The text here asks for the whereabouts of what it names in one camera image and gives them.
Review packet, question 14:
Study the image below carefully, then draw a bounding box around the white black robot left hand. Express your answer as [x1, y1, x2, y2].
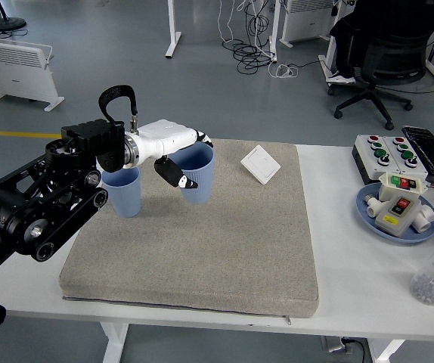
[135, 119, 215, 190]

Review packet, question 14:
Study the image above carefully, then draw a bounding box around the blue ribbed plastic cup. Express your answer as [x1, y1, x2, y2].
[171, 145, 215, 205]
[101, 166, 143, 219]

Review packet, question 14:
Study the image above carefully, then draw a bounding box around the white desk leg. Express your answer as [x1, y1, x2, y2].
[165, 0, 183, 60]
[268, 0, 282, 64]

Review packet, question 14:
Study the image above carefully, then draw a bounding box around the grey-brown fabric mat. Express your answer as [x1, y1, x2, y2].
[58, 138, 321, 318]

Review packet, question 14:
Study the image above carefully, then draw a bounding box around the white panel heater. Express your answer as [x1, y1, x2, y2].
[0, 36, 66, 112]
[279, 0, 339, 48]

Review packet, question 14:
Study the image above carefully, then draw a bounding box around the black fan stand base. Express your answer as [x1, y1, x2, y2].
[0, 0, 28, 32]

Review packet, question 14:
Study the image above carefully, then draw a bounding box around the person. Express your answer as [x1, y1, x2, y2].
[325, 0, 434, 85]

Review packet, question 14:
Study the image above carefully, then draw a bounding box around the white four-button control box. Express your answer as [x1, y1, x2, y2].
[352, 135, 405, 187]
[384, 135, 429, 185]

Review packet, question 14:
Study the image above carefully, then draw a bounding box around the white table leg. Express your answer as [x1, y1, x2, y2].
[367, 338, 407, 363]
[101, 323, 130, 363]

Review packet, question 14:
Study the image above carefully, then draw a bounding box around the blue round plate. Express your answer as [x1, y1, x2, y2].
[355, 183, 434, 247]

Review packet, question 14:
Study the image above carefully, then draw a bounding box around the white pipe fitting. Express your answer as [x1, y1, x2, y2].
[364, 194, 383, 219]
[413, 203, 434, 234]

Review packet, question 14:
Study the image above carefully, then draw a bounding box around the white green-red button station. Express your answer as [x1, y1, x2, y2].
[377, 172, 429, 203]

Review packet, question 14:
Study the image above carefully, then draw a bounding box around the black office chair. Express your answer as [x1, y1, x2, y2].
[333, 28, 434, 132]

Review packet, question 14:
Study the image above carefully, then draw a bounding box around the power strip under table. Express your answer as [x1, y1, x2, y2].
[321, 335, 369, 356]

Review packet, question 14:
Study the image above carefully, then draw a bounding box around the white wall switch plate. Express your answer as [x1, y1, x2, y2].
[240, 144, 282, 186]

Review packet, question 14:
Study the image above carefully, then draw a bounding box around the black floor cable bundle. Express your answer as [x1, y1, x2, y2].
[222, 0, 278, 75]

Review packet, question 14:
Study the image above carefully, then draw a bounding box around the white floor cable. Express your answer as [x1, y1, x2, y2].
[268, 64, 300, 80]

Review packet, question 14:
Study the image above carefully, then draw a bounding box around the beige red-black switch box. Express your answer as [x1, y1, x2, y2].
[374, 195, 423, 239]

